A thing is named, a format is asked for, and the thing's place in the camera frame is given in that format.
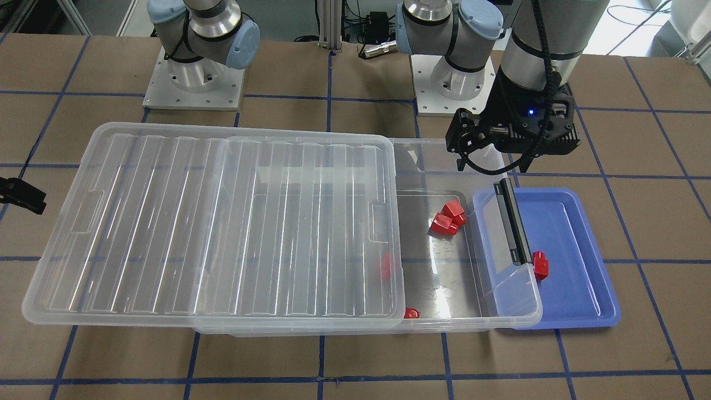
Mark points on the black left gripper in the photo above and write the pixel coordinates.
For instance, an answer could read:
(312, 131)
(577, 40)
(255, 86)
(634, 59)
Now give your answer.
(506, 99)

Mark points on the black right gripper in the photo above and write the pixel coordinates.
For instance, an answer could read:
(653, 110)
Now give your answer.
(23, 195)

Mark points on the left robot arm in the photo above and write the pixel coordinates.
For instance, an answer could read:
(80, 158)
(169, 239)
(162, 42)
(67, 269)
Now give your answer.
(546, 40)

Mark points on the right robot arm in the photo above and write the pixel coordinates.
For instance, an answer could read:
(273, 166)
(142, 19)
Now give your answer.
(205, 41)

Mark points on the red block upper pair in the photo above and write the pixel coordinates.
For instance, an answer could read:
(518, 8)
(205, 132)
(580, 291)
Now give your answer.
(455, 212)

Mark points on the red block pair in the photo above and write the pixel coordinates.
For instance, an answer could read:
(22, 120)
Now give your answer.
(443, 225)
(455, 212)

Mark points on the red block lower pair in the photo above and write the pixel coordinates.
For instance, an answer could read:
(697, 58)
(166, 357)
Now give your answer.
(443, 225)

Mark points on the clear plastic storage box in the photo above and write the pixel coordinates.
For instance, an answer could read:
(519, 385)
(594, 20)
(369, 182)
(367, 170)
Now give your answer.
(466, 278)

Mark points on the clear plastic box lid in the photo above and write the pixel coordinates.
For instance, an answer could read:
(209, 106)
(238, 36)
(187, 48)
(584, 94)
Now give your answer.
(116, 253)

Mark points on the blue plastic tray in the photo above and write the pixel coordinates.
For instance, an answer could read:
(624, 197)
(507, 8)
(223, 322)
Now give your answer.
(578, 292)

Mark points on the red block at corner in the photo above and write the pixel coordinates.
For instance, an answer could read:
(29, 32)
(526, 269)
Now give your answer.
(411, 313)

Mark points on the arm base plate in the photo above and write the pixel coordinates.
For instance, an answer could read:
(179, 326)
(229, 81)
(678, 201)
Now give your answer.
(441, 90)
(200, 86)

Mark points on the black box latch handle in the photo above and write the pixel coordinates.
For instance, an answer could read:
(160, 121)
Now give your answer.
(512, 220)

